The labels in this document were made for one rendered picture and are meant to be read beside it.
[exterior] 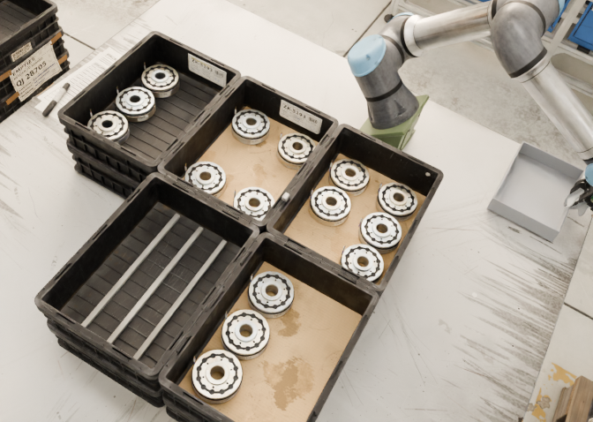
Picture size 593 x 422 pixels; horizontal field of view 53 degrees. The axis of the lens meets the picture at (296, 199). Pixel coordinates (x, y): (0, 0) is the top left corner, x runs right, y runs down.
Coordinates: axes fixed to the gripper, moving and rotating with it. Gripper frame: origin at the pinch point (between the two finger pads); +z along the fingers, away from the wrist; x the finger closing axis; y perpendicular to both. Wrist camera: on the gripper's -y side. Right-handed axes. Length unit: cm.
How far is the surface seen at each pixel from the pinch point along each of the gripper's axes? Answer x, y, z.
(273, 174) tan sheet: -75, 43, 13
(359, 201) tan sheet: -53, 39, 7
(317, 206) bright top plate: -62, 48, 6
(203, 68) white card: -108, 26, 17
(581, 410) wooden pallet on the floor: 56, 26, 46
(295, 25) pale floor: -111, -110, 111
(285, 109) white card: -83, 27, 9
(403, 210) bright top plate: -43, 38, 1
